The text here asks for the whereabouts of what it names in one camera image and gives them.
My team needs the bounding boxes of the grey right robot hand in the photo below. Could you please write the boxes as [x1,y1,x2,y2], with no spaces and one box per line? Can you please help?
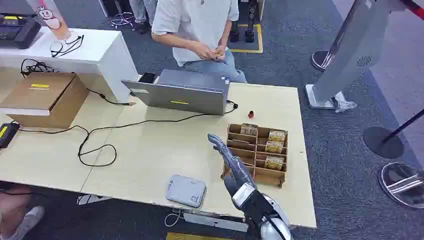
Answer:
[207,133,258,199]

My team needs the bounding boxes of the wooden card sorting box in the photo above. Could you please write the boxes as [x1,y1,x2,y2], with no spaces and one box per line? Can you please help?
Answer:
[221,123,289,189]

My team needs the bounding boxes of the yellow printed card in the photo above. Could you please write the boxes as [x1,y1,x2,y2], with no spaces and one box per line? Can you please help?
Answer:
[264,141,285,154]
[268,130,287,143]
[264,156,285,171]

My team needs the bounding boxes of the brown card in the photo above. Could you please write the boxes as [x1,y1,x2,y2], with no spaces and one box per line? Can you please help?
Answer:
[240,123,259,137]

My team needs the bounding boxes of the long white desk foot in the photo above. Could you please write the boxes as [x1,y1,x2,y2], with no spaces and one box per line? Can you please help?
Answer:
[183,211,249,233]

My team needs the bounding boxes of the grey flat card reader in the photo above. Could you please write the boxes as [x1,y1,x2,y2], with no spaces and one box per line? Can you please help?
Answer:
[164,174,207,209]

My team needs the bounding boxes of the yellow floor tape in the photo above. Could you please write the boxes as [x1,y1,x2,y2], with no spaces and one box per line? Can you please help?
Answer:
[165,232,233,240]

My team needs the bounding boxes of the grey laptop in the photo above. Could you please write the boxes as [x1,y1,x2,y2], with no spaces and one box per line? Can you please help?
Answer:
[121,68,231,116]

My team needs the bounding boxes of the clear plastic wrap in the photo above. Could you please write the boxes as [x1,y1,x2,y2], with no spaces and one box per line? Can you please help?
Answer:
[334,92,358,114]

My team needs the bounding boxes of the black phone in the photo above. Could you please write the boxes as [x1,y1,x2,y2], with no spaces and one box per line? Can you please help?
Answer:
[138,72,157,84]

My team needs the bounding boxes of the yellow bordered floor mat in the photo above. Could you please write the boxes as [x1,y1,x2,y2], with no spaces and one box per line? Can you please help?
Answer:
[228,23,264,54]

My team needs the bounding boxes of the small chrome stanchion base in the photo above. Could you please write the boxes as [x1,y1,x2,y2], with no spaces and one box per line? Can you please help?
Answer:
[310,49,336,72]

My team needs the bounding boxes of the black standing robot legs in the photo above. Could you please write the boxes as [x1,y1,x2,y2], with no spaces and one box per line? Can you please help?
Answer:
[229,0,258,44]

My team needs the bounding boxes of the black stanchion with pole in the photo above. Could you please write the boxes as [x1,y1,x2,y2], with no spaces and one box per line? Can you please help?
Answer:
[362,108,424,160]

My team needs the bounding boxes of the short white desk foot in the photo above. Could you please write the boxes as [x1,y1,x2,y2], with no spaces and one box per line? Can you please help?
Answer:
[76,194,112,206]

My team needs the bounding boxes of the seated person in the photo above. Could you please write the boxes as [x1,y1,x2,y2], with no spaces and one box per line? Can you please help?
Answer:
[151,0,248,84]

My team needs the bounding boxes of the large chrome stanchion base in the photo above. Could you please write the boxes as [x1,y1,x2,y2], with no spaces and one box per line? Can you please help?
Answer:
[378,162,424,209]

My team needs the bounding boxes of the silver kiosk stand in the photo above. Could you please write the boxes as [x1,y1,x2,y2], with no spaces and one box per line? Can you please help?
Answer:
[304,0,407,110]

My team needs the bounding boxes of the white cabinet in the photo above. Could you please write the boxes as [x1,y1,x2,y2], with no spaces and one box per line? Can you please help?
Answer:
[0,26,139,104]

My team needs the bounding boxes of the standing person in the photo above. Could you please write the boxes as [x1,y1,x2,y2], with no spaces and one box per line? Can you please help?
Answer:
[129,0,159,34]

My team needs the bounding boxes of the chair base with castors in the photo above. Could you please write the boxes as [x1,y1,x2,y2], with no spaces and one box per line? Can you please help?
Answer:
[110,0,135,31]

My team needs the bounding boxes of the brown cardboard box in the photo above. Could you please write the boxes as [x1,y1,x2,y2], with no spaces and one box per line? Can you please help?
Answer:
[0,72,90,129]

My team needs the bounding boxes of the person with grey shoe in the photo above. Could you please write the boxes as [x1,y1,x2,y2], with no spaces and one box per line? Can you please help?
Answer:
[0,183,46,240]

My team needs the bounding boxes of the black power adapter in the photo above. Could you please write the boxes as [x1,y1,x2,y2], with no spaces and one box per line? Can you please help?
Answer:
[0,123,21,149]

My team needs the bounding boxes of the red barrier belt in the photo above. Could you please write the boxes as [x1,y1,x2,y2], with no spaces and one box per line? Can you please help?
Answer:
[400,0,424,21]

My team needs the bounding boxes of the cartoon print pale cylinder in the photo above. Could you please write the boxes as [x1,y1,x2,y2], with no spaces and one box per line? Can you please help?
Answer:
[25,0,79,44]

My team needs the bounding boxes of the black desktop device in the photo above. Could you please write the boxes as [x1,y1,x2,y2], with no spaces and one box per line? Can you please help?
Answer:
[0,13,42,50]

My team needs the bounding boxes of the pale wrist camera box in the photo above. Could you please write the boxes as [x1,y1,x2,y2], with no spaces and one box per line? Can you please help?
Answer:
[232,183,257,209]

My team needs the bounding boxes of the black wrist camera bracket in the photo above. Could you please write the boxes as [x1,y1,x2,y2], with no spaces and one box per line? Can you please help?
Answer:
[238,193,282,230]

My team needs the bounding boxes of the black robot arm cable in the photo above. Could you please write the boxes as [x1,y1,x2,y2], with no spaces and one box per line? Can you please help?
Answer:
[264,214,286,240]

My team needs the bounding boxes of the white thin cable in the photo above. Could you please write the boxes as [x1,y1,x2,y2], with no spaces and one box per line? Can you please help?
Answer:
[164,208,185,228]

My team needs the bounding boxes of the black cable with plug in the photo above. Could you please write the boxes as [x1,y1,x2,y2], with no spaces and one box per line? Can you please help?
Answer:
[86,88,137,107]

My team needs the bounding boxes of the long black power cable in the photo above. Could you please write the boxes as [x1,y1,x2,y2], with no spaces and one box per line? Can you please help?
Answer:
[9,99,239,168]

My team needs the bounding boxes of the black looped cord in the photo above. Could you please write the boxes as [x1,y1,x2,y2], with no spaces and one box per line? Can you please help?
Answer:
[49,34,85,59]

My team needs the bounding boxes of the black cable bundle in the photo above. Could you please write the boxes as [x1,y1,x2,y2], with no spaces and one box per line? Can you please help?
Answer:
[20,58,57,78]

